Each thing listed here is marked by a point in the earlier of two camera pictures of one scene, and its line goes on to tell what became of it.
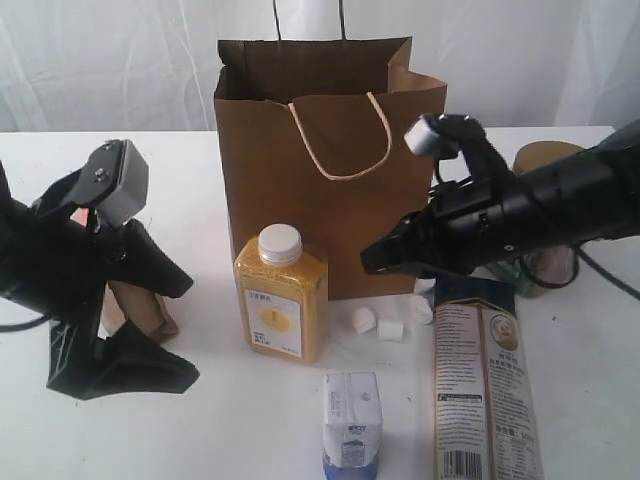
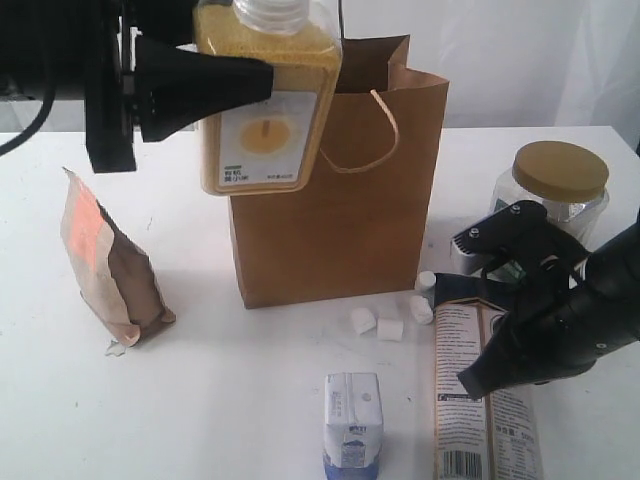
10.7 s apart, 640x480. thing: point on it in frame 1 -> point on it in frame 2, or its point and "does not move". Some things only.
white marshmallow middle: x=390 y=330 does not move
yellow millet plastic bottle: x=283 y=297 -> x=270 y=147
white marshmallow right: x=419 y=310 does not move
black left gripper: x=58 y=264 -> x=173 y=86
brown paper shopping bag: x=311 y=136 does not move
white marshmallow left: x=363 y=320 does not move
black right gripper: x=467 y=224 -> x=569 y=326
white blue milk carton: x=353 y=425 does not move
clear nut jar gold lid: x=553 y=266 -> x=570 y=181
